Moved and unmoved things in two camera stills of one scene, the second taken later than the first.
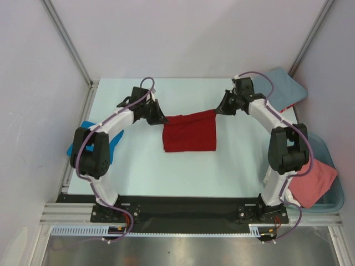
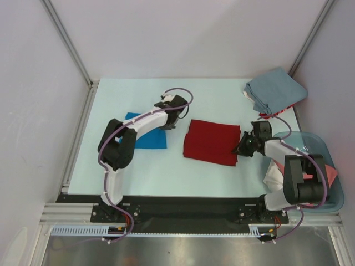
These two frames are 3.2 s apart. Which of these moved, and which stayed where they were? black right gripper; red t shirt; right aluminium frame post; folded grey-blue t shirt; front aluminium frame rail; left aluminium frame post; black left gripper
Moved: black left gripper; red t shirt; black right gripper
Stayed: left aluminium frame post; folded grey-blue t shirt; front aluminium frame rail; right aluminium frame post
